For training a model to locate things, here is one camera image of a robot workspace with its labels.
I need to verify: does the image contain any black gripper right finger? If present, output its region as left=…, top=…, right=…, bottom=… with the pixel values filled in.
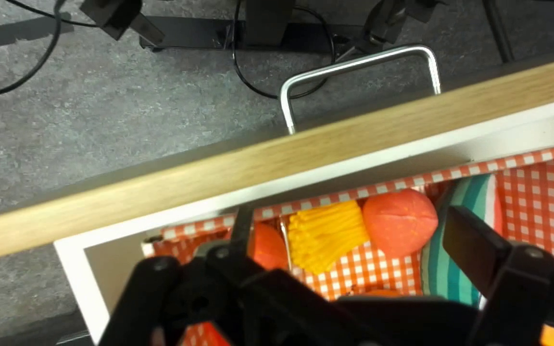
left=443, top=203, right=554, bottom=346

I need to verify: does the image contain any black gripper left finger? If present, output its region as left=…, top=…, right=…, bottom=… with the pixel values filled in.
left=97, top=203, right=331, bottom=346

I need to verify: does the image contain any wooden drawer with metal handle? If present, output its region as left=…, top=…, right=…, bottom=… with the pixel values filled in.
left=0, top=42, right=554, bottom=346

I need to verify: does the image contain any toy watermelon slice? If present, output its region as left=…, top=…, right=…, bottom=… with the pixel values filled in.
left=420, top=172, right=504, bottom=307

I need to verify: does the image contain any red checkered tray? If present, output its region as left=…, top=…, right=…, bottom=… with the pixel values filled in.
left=141, top=140, right=554, bottom=346

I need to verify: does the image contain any red toy apple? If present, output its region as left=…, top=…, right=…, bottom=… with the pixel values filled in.
left=360, top=186, right=441, bottom=259

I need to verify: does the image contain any yellow ridged toy food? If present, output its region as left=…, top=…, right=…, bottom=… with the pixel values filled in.
left=287, top=199, right=372, bottom=276

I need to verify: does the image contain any black floor cable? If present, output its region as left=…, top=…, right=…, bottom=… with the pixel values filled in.
left=0, top=0, right=68, bottom=95

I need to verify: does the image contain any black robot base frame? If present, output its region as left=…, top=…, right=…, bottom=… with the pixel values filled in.
left=81, top=0, right=447, bottom=55

